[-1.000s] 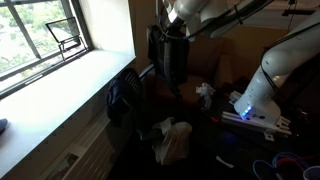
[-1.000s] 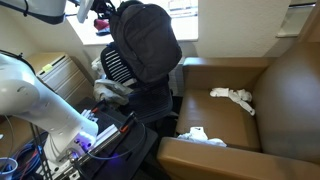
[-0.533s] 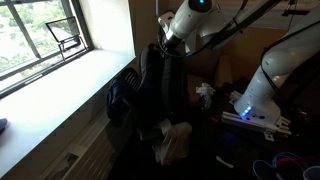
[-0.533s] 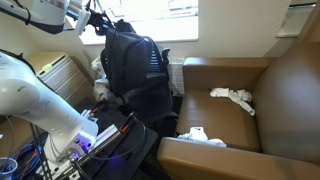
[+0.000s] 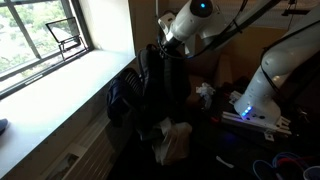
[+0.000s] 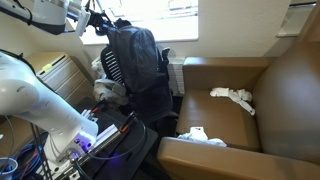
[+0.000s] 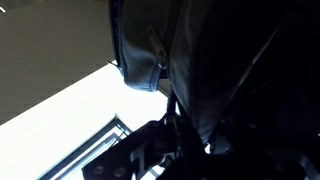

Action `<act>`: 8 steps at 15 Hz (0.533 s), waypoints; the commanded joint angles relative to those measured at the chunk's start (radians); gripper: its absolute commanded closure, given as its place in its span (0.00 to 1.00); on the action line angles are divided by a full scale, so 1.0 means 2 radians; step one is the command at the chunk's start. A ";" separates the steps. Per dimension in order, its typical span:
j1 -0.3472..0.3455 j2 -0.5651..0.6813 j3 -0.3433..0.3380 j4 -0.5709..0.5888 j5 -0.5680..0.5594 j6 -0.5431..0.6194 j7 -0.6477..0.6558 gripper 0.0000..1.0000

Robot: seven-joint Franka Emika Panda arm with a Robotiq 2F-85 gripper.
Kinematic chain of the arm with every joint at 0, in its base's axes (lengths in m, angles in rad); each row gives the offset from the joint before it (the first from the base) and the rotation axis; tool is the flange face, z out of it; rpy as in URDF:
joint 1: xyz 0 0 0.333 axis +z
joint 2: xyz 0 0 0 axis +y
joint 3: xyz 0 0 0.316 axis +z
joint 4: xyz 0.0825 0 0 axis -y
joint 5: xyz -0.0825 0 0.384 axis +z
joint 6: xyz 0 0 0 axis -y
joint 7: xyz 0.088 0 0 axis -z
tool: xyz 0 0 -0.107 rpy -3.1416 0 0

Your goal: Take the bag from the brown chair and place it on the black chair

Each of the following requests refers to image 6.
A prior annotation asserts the beige crumpled cloth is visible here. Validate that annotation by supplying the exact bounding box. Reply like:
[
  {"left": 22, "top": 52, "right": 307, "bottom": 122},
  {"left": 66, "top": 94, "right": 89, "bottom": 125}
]
[{"left": 92, "top": 78, "right": 131, "bottom": 107}]

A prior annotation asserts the white crumpled cloth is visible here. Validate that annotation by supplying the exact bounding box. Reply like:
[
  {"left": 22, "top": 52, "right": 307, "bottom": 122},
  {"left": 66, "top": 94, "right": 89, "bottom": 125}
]
[{"left": 177, "top": 125, "right": 229, "bottom": 148}]

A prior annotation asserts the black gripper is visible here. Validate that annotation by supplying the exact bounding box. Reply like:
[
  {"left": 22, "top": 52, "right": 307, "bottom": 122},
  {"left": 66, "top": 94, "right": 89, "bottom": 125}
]
[{"left": 87, "top": 9, "right": 118, "bottom": 35}]

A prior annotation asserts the yellow sticky note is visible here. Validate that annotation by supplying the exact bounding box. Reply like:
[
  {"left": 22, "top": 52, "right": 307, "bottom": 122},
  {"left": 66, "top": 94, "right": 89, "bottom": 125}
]
[{"left": 41, "top": 63, "right": 55, "bottom": 73}]

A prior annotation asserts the black mesh office chair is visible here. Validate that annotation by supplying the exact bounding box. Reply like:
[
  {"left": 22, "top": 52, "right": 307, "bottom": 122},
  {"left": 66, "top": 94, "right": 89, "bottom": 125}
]
[{"left": 99, "top": 44, "right": 175, "bottom": 125}]

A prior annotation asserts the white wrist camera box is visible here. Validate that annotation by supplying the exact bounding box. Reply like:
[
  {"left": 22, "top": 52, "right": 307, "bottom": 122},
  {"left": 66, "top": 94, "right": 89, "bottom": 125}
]
[{"left": 74, "top": 8, "right": 92, "bottom": 37}]

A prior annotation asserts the white cup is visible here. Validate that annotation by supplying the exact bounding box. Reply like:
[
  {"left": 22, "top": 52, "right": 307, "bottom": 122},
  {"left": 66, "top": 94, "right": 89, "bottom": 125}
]
[{"left": 0, "top": 157, "right": 20, "bottom": 180}]

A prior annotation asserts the blue grey backpack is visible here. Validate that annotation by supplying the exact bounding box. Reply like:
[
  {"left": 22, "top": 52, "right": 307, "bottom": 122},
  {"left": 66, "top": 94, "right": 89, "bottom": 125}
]
[{"left": 106, "top": 18, "right": 162, "bottom": 95}]

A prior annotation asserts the aluminium rail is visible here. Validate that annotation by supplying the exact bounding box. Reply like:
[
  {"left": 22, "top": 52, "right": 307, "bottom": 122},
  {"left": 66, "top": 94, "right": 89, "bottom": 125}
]
[{"left": 81, "top": 124, "right": 123, "bottom": 158}]

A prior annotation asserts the white sock-like cloth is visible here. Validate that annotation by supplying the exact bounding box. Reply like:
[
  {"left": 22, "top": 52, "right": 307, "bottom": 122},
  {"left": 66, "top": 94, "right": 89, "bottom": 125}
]
[{"left": 209, "top": 87, "right": 257, "bottom": 117}]

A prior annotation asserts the black orange bar clamp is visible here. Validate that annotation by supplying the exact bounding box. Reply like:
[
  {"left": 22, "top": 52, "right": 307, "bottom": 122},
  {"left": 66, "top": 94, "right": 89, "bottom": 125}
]
[
  {"left": 89, "top": 99, "right": 108, "bottom": 115},
  {"left": 118, "top": 111, "right": 138, "bottom": 135}
]

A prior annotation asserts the blue cable bundle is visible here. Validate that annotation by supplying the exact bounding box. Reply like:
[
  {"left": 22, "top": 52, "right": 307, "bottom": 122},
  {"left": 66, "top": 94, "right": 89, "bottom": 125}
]
[{"left": 11, "top": 143, "right": 45, "bottom": 180}]

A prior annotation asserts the beige drawer cabinet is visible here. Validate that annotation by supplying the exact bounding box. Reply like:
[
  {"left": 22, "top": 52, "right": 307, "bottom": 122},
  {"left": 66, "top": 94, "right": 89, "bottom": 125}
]
[{"left": 28, "top": 51, "right": 95, "bottom": 105}]

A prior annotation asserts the brown leather armchair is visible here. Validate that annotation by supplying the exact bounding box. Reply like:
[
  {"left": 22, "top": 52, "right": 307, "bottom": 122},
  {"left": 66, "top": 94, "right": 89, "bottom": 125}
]
[{"left": 156, "top": 36, "right": 320, "bottom": 180}]

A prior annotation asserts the black cart cable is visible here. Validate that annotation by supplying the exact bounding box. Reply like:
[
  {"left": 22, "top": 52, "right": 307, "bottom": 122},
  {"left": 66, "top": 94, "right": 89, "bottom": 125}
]
[{"left": 71, "top": 120, "right": 148, "bottom": 163}]

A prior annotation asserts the black robot cart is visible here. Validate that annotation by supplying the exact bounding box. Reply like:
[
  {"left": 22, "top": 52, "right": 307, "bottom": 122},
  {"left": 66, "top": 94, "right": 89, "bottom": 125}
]
[{"left": 43, "top": 96, "right": 160, "bottom": 180}]

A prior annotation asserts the brown wooden desk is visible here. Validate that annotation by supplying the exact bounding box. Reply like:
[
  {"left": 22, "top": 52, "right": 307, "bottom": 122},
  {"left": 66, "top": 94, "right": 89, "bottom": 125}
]
[{"left": 0, "top": 115, "right": 43, "bottom": 158}]

